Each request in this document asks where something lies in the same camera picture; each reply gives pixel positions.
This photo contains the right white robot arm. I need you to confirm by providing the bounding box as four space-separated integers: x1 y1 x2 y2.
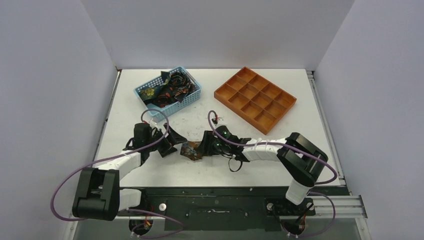
197 125 328 215

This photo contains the black metal base plate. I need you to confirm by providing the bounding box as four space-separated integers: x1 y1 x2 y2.
82 186 317 233

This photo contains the aluminium frame rail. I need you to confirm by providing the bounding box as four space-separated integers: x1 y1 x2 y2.
306 70 372 240

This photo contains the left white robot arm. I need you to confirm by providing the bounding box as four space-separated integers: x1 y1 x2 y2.
72 122 187 221

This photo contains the black tie with orange swirls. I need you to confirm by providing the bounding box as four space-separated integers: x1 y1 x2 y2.
149 71 196 108

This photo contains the orange wooden compartment tray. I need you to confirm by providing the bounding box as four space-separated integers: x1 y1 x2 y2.
214 66 297 135

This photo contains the light blue plastic basket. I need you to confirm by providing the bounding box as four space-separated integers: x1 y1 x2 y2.
133 66 202 117

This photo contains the dark tie with yellow flowers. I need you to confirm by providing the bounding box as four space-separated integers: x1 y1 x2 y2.
138 85 162 105

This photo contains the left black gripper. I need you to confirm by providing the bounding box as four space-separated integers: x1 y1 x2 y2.
146 123 187 157

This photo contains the orange floral necktie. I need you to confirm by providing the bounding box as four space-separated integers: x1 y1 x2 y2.
179 141 203 161

